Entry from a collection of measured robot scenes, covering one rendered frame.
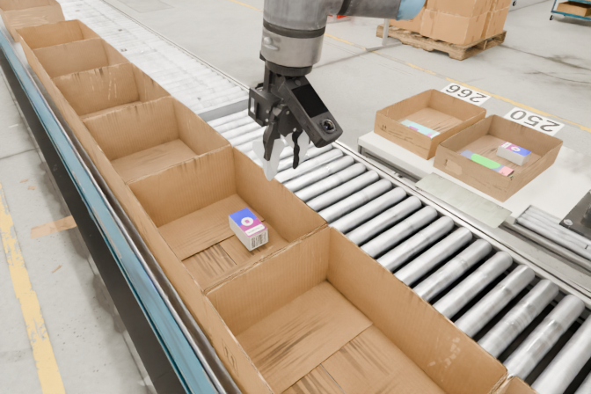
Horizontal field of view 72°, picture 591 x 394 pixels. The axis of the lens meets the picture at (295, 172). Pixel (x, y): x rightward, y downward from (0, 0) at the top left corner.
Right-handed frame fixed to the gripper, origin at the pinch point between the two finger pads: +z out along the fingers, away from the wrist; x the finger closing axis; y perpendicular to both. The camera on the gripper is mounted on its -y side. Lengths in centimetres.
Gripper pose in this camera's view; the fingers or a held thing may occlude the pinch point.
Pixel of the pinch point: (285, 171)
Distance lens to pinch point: 72.1
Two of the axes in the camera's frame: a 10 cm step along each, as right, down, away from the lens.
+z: -1.2, 7.9, 6.1
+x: -7.5, 3.3, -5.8
